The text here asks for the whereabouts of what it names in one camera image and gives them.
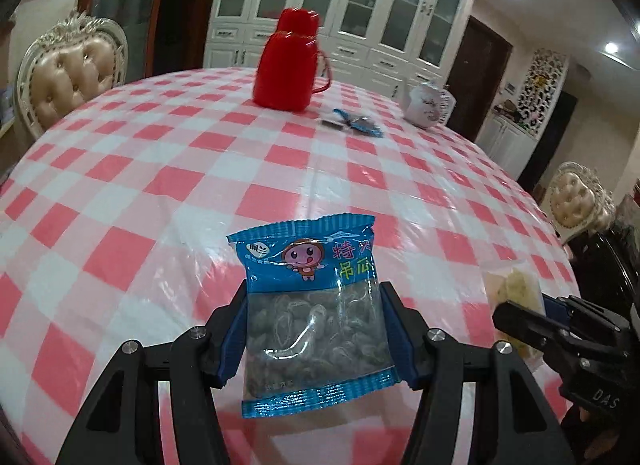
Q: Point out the beige tufted dining chair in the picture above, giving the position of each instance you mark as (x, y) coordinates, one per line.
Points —
(70, 75)
(580, 202)

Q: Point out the small blue snack packet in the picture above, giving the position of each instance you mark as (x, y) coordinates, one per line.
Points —
(357, 122)

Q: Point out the recessed ceiling light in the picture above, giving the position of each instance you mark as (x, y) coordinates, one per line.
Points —
(611, 48)

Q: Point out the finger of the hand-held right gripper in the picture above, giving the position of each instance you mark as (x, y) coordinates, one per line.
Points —
(554, 306)
(525, 325)

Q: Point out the wood-framed glass door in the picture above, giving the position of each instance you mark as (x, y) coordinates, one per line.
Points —
(125, 5)

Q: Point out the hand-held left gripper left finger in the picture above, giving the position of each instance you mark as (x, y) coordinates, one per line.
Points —
(232, 340)

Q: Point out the white glass-door cabinet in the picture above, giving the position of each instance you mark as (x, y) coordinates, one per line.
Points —
(350, 5)

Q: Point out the blue snack packet with window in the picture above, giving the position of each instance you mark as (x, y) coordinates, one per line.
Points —
(310, 325)

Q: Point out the black glossy furniture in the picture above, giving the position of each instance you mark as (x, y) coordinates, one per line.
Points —
(605, 265)

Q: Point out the pale yellow snack packet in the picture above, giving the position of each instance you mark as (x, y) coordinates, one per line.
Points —
(520, 287)

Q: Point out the white cabinet with patterned panel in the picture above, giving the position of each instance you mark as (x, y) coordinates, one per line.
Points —
(542, 90)

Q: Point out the red thermos jug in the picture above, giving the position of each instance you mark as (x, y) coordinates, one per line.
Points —
(285, 65)

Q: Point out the small dark packet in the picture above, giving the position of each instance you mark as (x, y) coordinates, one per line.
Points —
(331, 123)

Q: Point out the pink checkered tablecloth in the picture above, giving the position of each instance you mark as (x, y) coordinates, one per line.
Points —
(150, 195)

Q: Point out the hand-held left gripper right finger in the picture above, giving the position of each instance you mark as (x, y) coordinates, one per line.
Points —
(400, 340)

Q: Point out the dark wooden door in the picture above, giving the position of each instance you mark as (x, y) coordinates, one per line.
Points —
(480, 80)

